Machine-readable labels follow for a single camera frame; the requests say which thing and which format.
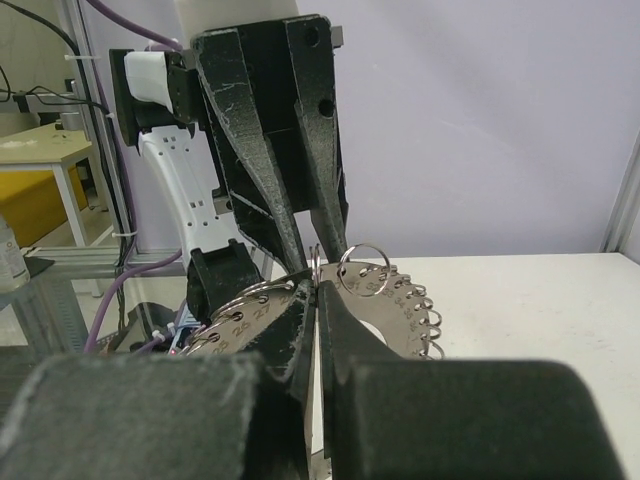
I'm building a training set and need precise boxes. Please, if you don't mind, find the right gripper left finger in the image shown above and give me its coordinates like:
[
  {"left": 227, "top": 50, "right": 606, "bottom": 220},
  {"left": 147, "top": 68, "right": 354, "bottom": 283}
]
[{"left": 0, "top": 279, "right": 317, "bottom": 480}]

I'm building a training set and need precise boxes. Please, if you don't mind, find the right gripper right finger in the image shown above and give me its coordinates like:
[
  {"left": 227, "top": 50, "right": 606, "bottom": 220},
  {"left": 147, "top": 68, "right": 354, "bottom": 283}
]
[{"left": 317, "top": 282, "right": 624, "bottom": 479}]

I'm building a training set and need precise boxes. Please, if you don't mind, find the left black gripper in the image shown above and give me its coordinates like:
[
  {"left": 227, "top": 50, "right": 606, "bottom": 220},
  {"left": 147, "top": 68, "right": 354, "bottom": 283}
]
[{"left": 187, "top": 17, "right": 348, "bottom": 273}]

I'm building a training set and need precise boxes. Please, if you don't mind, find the metal disc with key rings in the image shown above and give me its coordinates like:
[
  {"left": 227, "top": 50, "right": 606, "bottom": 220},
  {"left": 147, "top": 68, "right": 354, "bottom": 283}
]
[{"left": 179, "top": 246, "right": 445, "bottom": 360}]

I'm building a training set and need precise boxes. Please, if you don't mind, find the single steel key ring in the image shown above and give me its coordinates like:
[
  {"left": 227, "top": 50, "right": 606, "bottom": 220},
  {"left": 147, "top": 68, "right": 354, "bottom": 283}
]
[{"left": 308, "top": 243, "right": 322, "bottom": 289}]

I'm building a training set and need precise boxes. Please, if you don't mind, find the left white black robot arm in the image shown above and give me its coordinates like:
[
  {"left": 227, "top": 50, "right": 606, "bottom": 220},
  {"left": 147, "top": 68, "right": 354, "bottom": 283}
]
[{"left": 110, "top": 1, "right": 348, "bottom": 325}]

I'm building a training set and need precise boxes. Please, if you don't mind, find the white side table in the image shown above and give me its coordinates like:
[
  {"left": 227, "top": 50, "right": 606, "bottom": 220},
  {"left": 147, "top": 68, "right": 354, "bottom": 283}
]
[{"left": 1, "top": 123, "right": 93, "bottom": 247}]

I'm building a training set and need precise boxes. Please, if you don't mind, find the clear plastic bottle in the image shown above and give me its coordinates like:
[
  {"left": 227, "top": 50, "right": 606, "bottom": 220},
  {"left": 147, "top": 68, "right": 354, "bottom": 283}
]
[{"left": 0, "top": 217, "right": 30, "bottom": 294}]

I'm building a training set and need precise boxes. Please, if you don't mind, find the yellow box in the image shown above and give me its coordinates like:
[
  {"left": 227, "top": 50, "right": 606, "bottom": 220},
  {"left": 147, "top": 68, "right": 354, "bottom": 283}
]
[{"left": 1, "top": 171, "right": 67, "bottom": 246}]

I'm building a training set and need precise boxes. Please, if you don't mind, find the aluminium mounting rail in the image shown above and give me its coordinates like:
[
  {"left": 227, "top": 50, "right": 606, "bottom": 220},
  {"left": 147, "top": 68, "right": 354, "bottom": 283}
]
[{"left": 19, "top": 244, "right": 191, "bottom": 281}]

